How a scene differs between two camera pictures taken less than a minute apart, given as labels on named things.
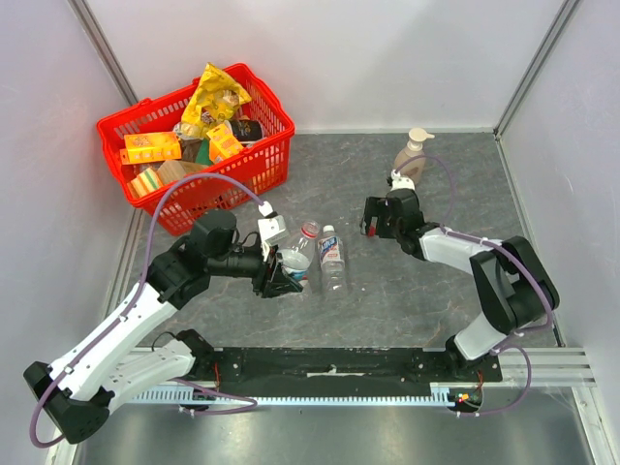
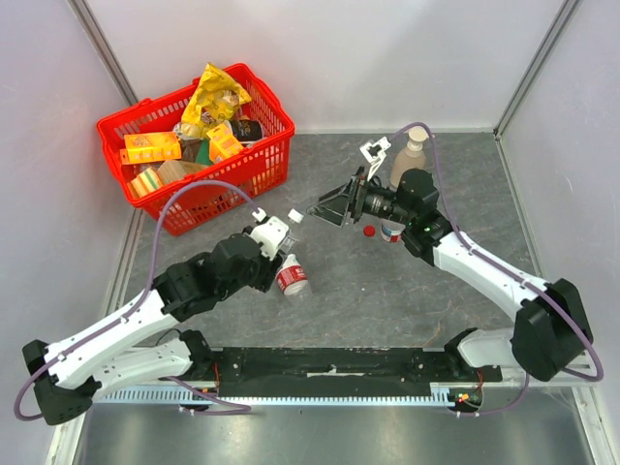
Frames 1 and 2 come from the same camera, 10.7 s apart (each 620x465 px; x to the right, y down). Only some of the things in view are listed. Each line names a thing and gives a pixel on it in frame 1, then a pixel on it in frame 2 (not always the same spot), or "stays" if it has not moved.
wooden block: (177, 170) stays
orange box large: (150, 147) stays
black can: (247, 131) stays
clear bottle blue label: (333, 270) to (289, 242)
